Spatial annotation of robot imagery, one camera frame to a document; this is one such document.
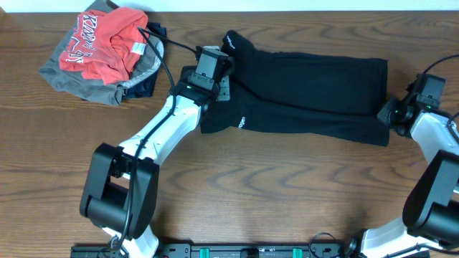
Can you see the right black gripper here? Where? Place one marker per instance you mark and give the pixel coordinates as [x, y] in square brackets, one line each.
[384, 114]

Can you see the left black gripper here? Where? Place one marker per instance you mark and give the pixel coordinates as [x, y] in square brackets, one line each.
[226, 90]

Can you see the red printed t-shirt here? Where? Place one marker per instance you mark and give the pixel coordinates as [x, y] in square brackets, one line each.
[105, 45]

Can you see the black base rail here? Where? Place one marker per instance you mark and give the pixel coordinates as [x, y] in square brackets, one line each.
[320, 249]

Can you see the dark navy folded garment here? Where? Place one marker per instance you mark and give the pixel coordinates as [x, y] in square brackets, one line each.
[143, 77]

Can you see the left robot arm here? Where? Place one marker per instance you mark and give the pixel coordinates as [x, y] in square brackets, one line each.
[121, 187]

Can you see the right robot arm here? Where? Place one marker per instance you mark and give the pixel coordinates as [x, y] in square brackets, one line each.
[429, 221]

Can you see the black t-shirt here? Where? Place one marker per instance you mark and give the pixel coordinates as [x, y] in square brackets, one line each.
[295, 92]

